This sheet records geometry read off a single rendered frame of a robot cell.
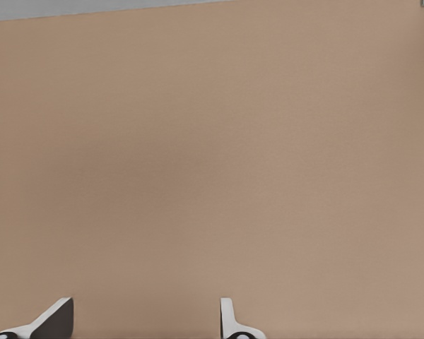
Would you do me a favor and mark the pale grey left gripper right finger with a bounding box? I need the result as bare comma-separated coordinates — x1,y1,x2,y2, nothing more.
219,297,267,339

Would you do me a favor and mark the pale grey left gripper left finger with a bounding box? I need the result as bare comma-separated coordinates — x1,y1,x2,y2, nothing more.
0,296,75,339

